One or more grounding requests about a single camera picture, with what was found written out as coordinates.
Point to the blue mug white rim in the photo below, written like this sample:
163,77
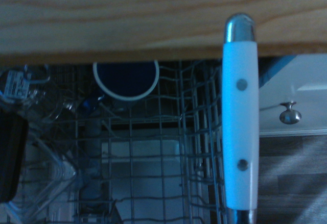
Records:
125,78

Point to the clear glass with label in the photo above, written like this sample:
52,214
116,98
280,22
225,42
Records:
48,104

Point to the round metal cabinet knob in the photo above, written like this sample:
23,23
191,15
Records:
290,117

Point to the clear glass dish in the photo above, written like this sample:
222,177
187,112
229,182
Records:
51,173

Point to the white cabinet under worktop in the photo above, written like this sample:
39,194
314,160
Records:
306,91

